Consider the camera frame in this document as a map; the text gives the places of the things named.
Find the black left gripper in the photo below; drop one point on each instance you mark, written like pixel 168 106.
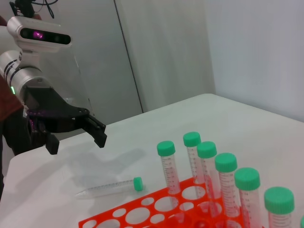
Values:
pixel 47 104

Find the green-capped clear test tube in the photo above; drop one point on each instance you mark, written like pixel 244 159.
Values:
pixel 107 188
pixel 165 148
pixel 279 199
pixel 302 222
pixel 225 162
pixel 192 139
pixel 206 149
pixel 247 178

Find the orange test tube rack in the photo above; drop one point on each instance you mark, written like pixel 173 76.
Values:
pixel 104 217

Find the clear acrylic panel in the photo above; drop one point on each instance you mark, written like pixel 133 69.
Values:
pixel 79 95

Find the silver camera mount bracket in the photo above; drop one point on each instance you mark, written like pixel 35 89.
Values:
pixel 28 59

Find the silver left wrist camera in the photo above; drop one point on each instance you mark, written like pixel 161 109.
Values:
pixel 35 26

